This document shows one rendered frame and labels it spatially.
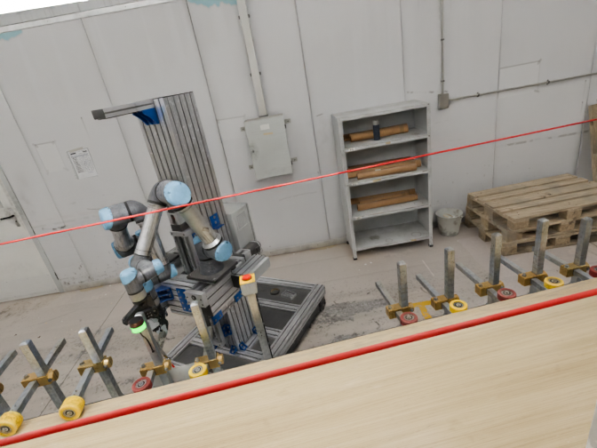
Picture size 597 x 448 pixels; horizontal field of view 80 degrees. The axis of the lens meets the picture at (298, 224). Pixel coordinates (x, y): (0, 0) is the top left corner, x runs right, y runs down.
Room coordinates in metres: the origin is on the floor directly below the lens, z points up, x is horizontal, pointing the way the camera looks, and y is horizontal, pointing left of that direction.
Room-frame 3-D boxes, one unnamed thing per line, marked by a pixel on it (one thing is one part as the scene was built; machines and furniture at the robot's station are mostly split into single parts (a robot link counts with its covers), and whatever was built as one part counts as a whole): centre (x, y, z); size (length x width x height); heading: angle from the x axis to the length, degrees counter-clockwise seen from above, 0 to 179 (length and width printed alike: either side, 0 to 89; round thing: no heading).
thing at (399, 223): (3.67, -0.99, 0.78); 0.90 x 0.45 x 1.55; 89
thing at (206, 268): (1.91, 0.56, 1.09); 0.15 x 0.15 x 0.10
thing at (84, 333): (1.34, 1.03, 0.92); 0.03 x 0.03 x 0.48; 5
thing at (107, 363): (1.34, 1.06, 0.95); 0.13 x 0.06 x 0.05; 95
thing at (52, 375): (1.32, 1.31, 0.95); 0.13 x 0.06 x 0.05; 95
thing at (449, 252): (1.50, -0.71, 0.89); 0.03 x 0.03 x 0.48; 5
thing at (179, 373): (1.39, 0.76, 0.75); 0.26 x 0.01 x 0.10; 95
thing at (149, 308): (1.48, 0.81, 1.12); 0.09 x 0.08 x 0.12; 116
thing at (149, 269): (1.56, 0.76, 1.28); 0.11 x 0.11 x 0.08; 44
